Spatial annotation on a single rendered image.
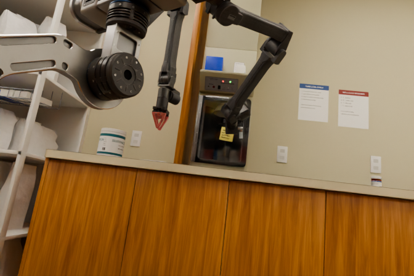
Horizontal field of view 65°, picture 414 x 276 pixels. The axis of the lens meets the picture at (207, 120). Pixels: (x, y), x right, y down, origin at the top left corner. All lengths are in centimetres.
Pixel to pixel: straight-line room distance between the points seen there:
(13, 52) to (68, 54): 15
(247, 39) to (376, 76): 106
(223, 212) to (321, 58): 149
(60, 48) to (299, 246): 125
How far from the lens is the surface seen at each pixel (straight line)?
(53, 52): 105
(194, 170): 156
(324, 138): 242
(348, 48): 271
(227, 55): 204
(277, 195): 159
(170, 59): 164
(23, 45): 101
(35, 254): 181
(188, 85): 188
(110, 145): 172
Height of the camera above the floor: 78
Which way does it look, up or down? 14 degrees up
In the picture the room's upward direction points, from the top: 7 degrees clockwise
